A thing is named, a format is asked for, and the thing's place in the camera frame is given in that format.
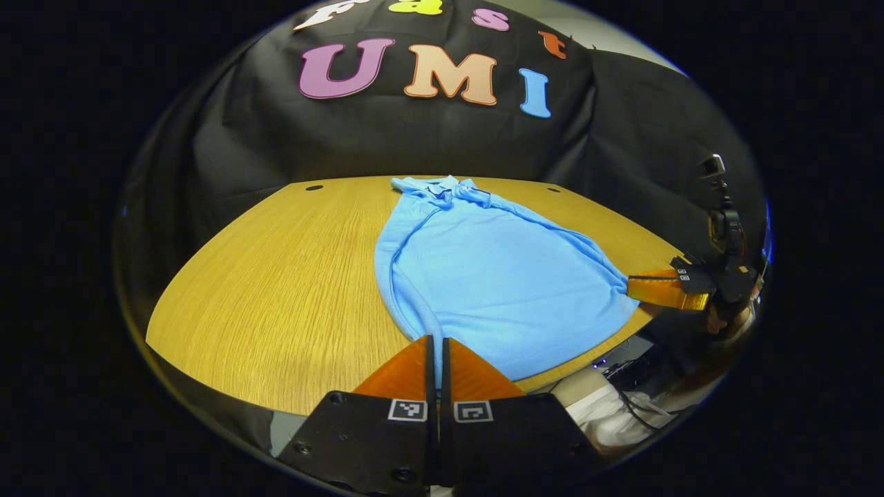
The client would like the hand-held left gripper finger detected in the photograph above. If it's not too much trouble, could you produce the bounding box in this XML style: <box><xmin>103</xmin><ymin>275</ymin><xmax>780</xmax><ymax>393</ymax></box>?
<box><xmin>439</xmin><ymin>336</ymin><xmax>607</xmax><ymax>492</ymax></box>
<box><xmin>275</xmin><ymin>335</ymin><xmax>439</xmax><ymax>496</ymax></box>

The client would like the light blue polo T-shirt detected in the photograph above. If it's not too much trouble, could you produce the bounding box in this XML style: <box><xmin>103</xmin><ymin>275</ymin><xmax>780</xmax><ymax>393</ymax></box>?
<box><xmin>374</xmin><ymin>175</ymin><xmax>633</xmax><ymax>382</ymax></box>

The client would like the dark electronic device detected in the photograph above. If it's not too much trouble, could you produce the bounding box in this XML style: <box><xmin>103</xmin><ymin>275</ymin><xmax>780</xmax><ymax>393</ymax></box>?
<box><xmin>599</xmin><ymin>355</ymin><xmax>658</xmax><ymax>391</ymax></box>

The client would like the black backdrop cloth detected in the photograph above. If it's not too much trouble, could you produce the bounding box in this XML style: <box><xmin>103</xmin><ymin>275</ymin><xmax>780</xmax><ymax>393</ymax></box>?
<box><xmin>114</xmin><ymin>0</ymin><xmax>769</xmax><ymax>332</ymax></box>

